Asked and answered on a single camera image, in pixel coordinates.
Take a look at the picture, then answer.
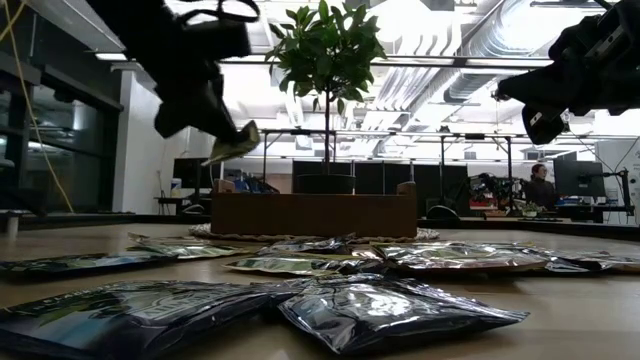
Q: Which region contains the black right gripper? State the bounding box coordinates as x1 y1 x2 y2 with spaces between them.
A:
493 0 640 147

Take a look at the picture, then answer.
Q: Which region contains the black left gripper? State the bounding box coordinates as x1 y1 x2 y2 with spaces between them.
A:
87 0 253 143

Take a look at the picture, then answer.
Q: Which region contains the wooden three-compartment tea box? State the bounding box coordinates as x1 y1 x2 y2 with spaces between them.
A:
210 180 418 240

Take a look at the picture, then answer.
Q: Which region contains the dark computer monitor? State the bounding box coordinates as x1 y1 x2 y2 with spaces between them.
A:
552 158 608 199
172 156 224 201

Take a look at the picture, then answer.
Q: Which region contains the person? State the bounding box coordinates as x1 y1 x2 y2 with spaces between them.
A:
524 162 559 212

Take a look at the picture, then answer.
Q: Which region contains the long LED light bar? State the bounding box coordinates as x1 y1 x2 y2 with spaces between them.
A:
94 50 554 71

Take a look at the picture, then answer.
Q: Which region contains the green potted plant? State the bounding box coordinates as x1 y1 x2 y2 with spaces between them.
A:
264 0 389 196

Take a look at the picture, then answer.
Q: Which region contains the round woven placemat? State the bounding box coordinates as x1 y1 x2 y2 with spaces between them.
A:
188 222 442 245

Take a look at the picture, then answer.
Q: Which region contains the black metal rig frame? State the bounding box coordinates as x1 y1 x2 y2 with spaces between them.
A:
438 132 516 218
259 128 338 184

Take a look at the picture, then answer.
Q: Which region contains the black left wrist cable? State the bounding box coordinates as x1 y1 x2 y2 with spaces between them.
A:
177 0 262 24

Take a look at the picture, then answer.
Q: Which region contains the yellow hanging cable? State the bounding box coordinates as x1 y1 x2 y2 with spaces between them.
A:
0 0 76 214

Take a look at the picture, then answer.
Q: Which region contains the short white post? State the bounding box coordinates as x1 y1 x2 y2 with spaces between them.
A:
5 211 21 241

